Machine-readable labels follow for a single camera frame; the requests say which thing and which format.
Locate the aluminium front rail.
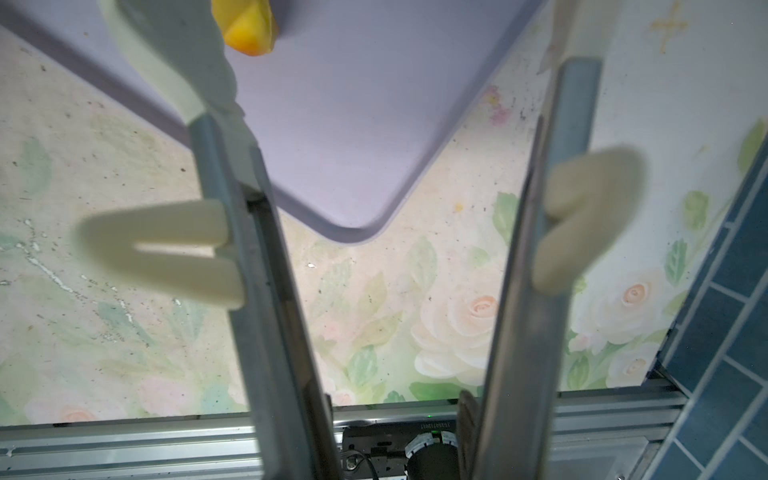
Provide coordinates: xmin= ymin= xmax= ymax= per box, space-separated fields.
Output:
xmin=1 ymin=378 xmax=686 ymax=479

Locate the lavender plastic tray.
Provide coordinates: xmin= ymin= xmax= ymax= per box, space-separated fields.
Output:
xmin=0 ymin=0 xmax=547 ymax=245

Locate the yellow orange round bun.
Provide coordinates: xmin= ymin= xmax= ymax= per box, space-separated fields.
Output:
xmin=211 ymin=0 xmax=279 ymax=56

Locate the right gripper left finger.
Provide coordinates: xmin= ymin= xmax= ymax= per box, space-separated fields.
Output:
xmin=75 ymin=1 xmax=341 ymax=479

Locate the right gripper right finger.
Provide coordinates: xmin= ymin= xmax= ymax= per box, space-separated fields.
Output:
xmin=457 ymin=1 xmax=647 ymax=479

